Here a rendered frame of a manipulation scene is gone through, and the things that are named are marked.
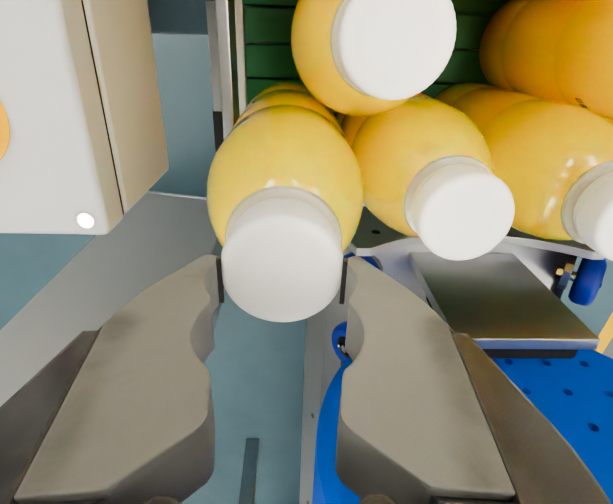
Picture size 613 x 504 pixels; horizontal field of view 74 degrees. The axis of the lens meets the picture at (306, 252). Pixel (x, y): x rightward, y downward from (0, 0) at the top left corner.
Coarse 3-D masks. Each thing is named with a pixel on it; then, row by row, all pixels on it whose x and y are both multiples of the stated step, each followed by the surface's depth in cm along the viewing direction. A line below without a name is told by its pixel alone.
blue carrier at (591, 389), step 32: (544, 384) 31; (576, 384) 31; (608, 384) 31; (320, 416) 28; (576, 416) 28; (608, 416) 28; (320, 448) 26; (576, 448) 26; (608, 448) 26; (320, 480) 24; (608, 480) 24
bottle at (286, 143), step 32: (256, 96) 27; (288, 96) 22; (256, 128) 16; (288, 128) 16; (320, 128) 17; (224, 160) 16; (256, 160) 15; (288, 160) 14; (320, 160) 15; (352, 160) 17; (224, 192) 15; (256, 192) 13; (288, 192) 13; (320, 192) 15; (352, 192) 16; (224, 224) 15; (352, 224) 16
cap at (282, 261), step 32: (256, 224) 12; (288, 224) 12; (320, 224) 12; (224, 256) 12; (256, 256) 12; (288, 256) 12; (320, 256) 12; (256, 288) 13; (288, 288) 13; (320, 288) 13; (288, 320) 13
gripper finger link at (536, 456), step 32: (480, 352) 9; (480, 384) 8; (512, 384) 8; (512, 416) 7; (544, 416) 7; (512, 448) 7; (544, 448) 7; (512, 480) 6; (544, 480) 6; (576, 480) 6
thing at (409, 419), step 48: (384, 288) 11; (384, 336) 9; (432, 336) 9; (384, 384) 8; (432, 384) 8; (384, 432) 7; (432, 432) 7; (480, 432) 7; (384, 480) 7; (432, 480) 6; (480, 480) 6
